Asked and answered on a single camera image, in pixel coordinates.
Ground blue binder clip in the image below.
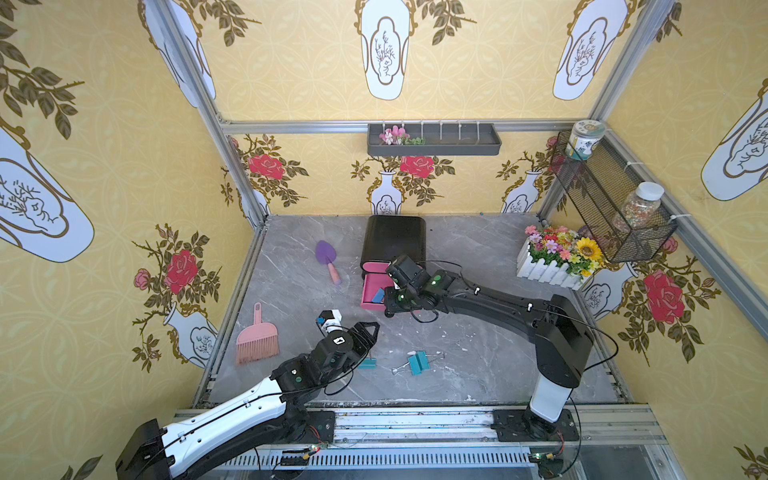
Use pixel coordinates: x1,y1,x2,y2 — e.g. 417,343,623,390
371,289,385,304

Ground pink drawer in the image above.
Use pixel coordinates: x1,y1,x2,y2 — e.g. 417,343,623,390
360,273,394,311
362,261,390,274

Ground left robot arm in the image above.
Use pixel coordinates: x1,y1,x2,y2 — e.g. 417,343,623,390
115,322,380,479

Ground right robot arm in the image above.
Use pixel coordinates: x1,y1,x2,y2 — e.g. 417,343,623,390
383,255,594,425

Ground teal binder clip left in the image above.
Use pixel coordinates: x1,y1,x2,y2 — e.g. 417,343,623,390
358,358,377,369

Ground teal binder clip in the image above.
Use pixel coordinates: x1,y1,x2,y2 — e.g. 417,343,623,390
416,351,446,371
358,358,377,369
391,352,423,376

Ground black drawer cabinet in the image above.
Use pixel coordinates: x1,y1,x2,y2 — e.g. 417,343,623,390
360,215,427,275

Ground teal binder clip middle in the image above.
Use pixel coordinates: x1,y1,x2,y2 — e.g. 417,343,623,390
391,352,423,376

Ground teal binder clip right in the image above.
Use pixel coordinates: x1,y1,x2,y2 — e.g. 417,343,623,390
416,351,446,371

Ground pink hand broom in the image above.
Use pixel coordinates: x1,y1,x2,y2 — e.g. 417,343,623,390
235,302,280,365

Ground purple pink toy shovel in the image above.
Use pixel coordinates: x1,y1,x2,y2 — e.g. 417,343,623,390
315,240,342,285

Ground flower planter white fence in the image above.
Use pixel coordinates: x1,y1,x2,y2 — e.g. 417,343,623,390
516,225,606,290

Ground small pink flowers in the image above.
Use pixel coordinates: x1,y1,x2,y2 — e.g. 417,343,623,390
379,125,425,145

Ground jar with patterned lid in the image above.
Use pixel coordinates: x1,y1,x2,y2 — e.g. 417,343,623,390
565,119,606,160

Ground clear jar white lid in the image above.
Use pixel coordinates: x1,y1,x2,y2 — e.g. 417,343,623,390
613,182,665,232

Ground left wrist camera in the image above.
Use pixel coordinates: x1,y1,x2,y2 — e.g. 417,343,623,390
316,309,342,336

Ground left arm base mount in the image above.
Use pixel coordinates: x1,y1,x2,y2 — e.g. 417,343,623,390
268,410,336,444

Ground grey wall shelf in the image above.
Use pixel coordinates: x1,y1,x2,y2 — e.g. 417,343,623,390
367,121,502,157

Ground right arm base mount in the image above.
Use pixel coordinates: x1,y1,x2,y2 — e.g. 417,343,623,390
491,408,580,442

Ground black wire basket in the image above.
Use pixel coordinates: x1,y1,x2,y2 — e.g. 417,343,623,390
551,131,677,263

